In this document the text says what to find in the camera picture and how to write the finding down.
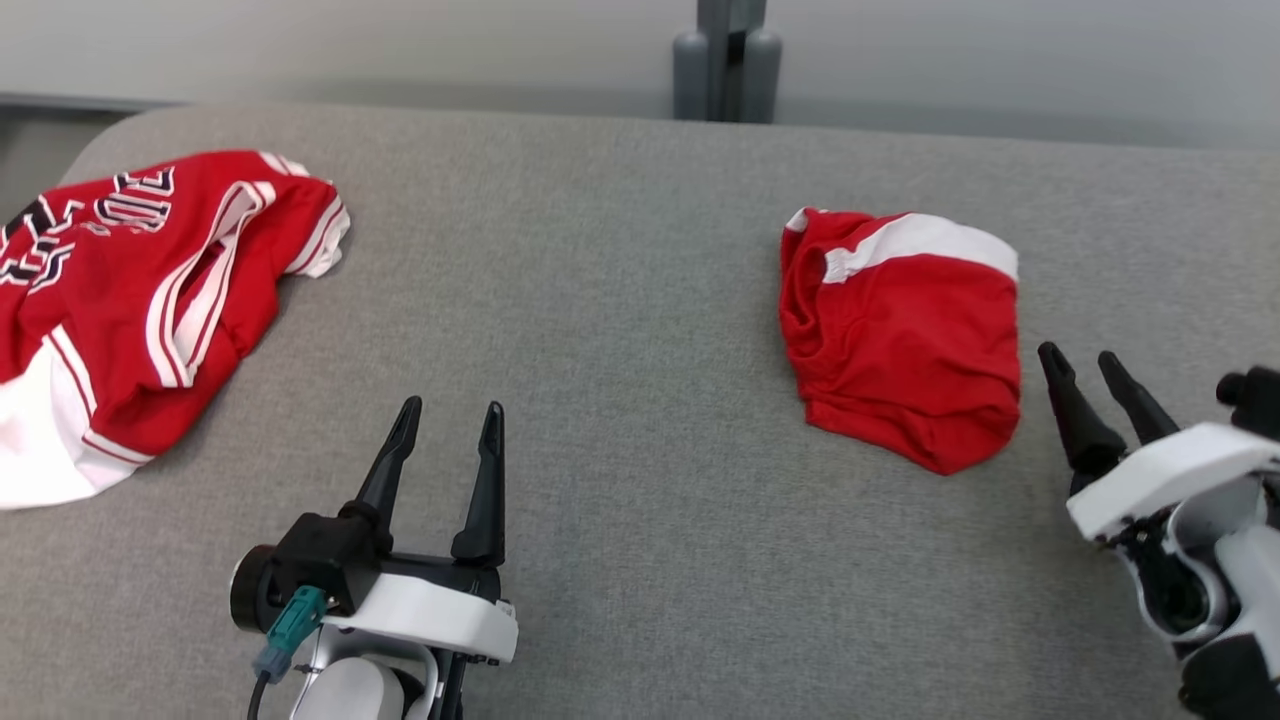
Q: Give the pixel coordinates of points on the red white basketball jersey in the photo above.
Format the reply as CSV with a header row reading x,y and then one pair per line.
x,y
100,300

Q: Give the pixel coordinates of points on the grey cylindrical post foot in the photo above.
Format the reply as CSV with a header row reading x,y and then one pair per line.
x,y
763,80
690,80

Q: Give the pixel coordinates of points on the red shorts with white stripe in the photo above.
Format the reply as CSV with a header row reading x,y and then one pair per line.
x,y
900,350

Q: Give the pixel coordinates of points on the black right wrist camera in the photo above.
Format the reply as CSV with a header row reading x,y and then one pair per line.
x,y
1255,400

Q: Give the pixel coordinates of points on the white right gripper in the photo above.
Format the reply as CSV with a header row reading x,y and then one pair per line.
x,y
1170,475

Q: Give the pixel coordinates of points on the grey metal partition post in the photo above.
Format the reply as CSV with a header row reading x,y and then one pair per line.
x,y
715,50

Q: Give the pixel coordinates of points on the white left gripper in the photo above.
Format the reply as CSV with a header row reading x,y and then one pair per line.
x,y
430,610

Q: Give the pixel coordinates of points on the grey fabric sofa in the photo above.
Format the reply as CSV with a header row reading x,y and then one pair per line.
x,y
600,300

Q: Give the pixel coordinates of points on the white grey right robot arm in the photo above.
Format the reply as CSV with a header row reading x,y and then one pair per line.
x,y
1250,570

